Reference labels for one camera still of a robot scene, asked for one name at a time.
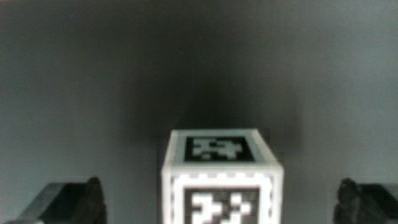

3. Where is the white chair leg block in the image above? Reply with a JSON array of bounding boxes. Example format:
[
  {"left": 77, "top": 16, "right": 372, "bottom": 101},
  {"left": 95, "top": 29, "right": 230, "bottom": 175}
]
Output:
[{"left": 161, "top": 129, "right": 284, "bottom": 224}]

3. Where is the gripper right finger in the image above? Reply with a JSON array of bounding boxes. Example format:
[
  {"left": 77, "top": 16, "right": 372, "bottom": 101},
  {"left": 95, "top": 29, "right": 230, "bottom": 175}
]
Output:
[{"left": 332, "top": 178, "right": 398, "bottom": 224}]

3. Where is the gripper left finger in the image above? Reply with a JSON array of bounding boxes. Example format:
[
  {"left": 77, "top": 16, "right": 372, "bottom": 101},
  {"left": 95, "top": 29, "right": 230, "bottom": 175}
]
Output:
[{"left": 10, "top": 177, "right": 106, "bottom": 224}]

